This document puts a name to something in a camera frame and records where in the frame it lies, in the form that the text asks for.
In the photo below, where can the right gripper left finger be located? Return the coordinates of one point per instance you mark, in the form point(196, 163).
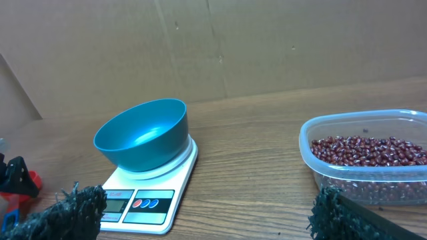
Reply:
point(76, 217)

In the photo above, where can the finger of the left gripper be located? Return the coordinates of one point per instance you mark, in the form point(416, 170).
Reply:
point(16, 179)

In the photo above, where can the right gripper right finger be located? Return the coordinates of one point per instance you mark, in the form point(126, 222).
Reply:
point(336, 217)

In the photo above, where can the red adzuki beans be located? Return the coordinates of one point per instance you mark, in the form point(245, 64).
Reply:
point(357, 151)

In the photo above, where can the white digital kitchen scale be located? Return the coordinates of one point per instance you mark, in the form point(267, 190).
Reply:
point(147, 202)

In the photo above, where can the teal plastic bowl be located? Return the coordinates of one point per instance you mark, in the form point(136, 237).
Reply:
point(146, 136)

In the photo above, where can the clear plastic container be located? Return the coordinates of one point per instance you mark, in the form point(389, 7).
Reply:
point(402, 185)

